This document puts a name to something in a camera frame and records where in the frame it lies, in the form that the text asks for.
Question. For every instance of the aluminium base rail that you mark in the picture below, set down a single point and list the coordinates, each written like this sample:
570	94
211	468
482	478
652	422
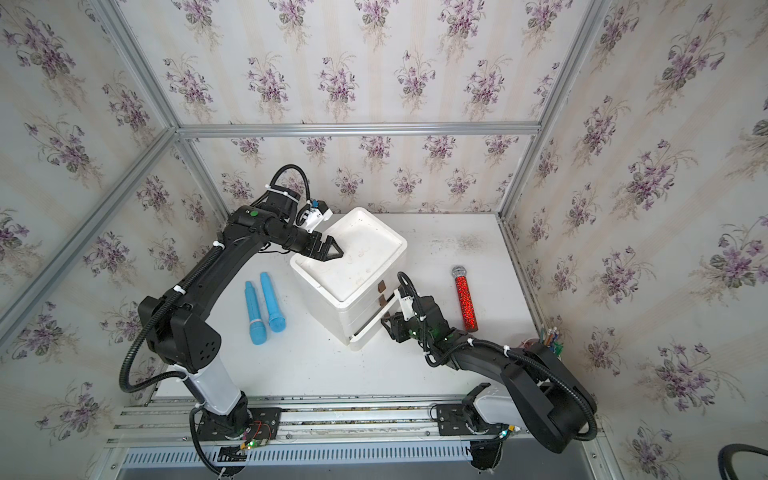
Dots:
299	430

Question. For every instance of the blue plastic tool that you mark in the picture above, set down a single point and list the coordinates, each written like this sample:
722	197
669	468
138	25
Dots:
276	318

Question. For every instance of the white plastic drawer cabinet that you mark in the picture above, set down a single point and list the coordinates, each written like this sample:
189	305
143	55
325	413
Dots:
344	294

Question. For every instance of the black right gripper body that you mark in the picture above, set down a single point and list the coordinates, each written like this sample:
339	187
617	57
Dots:
405	330

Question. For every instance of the pink pen cup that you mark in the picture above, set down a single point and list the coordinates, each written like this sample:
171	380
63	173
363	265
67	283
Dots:
548	337

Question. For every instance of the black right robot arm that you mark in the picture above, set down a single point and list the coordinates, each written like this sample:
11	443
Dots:
554	406

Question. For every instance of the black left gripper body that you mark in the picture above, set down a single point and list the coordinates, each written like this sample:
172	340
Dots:
308	243

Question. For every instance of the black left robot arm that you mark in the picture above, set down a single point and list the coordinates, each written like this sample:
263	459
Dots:
175	340

